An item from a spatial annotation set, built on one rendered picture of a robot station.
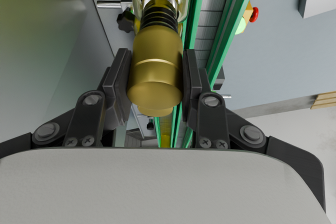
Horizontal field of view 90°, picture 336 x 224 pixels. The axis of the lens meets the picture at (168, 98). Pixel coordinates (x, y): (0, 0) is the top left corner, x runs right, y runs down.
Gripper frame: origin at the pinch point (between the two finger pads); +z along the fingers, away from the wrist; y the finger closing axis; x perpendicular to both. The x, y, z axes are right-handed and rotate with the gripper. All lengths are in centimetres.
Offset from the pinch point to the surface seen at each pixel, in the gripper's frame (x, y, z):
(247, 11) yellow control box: -7.3, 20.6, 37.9
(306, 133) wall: -205, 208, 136
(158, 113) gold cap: -6.0, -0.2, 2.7
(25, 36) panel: 0.0, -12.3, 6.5
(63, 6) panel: 0.3, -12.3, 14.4
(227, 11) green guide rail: -4.5, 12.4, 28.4
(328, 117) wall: -186, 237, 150
